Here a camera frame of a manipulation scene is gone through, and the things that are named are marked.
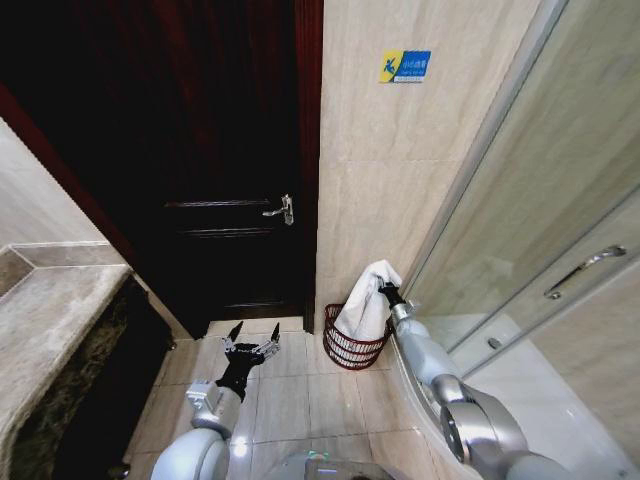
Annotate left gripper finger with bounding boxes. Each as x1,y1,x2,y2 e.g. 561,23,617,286
255,322,282,362
218,320,246,355

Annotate white used towel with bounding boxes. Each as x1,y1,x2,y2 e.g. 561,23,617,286
333,259,405,342

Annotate white robot front shell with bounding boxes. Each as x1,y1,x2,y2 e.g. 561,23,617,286
259,449,401,480

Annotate dark vanity cabinet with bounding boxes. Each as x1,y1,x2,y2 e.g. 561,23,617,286
8,277,177,480

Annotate white shower base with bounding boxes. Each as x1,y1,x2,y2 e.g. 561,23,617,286
389,312,640,480

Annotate marble vanity countertop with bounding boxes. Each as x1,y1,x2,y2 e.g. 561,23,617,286
0,241,134,451

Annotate glass shower door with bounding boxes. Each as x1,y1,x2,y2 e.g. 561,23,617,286
399,0,640,381

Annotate dark wooden door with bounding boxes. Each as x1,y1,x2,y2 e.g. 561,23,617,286
0,0,307,341

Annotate blue yellow caution sign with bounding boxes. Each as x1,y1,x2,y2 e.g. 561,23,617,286
377,48,433,85

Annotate red wire laundry hamper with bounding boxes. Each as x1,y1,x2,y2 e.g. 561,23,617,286
322,302,394,372

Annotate silver door lever handle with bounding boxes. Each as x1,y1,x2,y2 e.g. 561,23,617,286
261,193,295,227

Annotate red wooden door frame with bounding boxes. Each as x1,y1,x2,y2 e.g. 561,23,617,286
293,0,325,335

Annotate chrome shower door handle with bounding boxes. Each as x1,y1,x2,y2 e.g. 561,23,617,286
543,244,628,301

